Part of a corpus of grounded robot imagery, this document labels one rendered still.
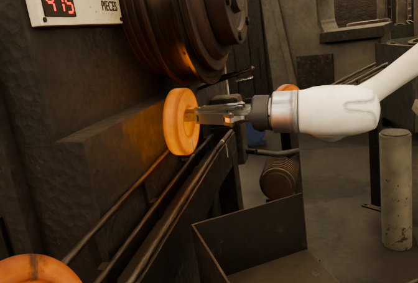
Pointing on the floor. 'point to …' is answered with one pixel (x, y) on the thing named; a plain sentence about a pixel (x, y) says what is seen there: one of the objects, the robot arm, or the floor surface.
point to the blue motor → (254, 135)
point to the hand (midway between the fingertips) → (182, 114)
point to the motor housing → (279, 177)
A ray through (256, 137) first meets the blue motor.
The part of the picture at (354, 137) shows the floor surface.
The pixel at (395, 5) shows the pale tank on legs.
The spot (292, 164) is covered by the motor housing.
